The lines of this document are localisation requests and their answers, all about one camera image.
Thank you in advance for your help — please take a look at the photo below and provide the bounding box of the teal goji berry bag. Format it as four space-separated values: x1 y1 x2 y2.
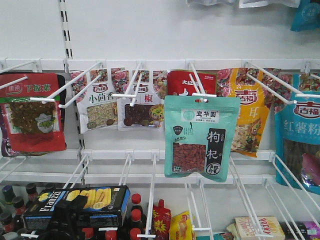
164 95 241 183

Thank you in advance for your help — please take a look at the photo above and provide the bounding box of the black Franzzi cookie box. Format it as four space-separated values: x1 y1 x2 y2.
22 185 131 230

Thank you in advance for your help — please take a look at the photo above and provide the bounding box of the white peppercorn bag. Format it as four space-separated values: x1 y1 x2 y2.
117 70 167 131

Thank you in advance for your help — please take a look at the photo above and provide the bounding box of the red tea packet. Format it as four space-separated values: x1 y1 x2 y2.
166 70 217 96

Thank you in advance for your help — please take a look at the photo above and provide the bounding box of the white fennel seed bag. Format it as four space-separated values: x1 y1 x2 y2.
71 68 118 134

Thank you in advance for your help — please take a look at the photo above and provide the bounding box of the dark soy sauce bottle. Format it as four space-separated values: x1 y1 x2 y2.
127 208 146 234
131 193 143 213

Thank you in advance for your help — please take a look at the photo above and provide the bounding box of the red spouted sauce pouch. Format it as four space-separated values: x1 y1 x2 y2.
151 199 172 240

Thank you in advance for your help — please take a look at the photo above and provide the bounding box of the yellow white fungus bag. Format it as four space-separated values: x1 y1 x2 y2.
216 68 271 158

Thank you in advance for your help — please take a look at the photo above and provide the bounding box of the yellow nabati wafer box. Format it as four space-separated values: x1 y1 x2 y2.
169 210 196 240

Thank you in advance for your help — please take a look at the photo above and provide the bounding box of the red pickled vegetable bag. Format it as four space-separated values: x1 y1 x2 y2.
0 72 67 154

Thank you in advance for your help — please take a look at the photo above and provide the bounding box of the blue sweet potato noodle bag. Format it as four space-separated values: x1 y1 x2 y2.
273 82 320 194

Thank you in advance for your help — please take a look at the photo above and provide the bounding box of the Pocky biscuit box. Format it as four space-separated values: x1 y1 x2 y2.
234 216 285 240

